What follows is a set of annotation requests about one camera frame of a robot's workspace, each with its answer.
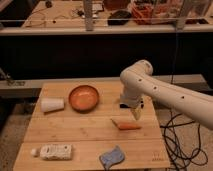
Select orange crate on bench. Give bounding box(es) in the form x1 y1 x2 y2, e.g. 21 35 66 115
131 5 153 25

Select white plastic bottle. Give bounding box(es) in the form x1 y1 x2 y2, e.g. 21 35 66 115
30 144 72 160

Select black object on bench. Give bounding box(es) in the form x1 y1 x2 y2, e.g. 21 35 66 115
107 10 131 26

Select grey metal post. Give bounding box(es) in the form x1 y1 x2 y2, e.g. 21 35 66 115
83 0 93 31

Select white paper cup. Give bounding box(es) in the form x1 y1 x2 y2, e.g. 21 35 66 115
40 98 64 113

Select orange wooden bowl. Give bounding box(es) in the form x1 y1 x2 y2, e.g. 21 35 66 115
68 85 99 112

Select blue sponge cloth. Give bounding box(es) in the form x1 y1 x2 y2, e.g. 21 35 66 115
99 146 125 170

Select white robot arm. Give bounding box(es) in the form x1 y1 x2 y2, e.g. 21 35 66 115
120 60 213 130

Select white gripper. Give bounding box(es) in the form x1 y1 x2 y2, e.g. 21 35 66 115
120 87 142 120

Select black floor cables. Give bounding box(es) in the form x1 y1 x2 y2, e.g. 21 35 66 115
159 112 209 171

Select orange carrot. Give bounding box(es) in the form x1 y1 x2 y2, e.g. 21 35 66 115
113 120 141 130

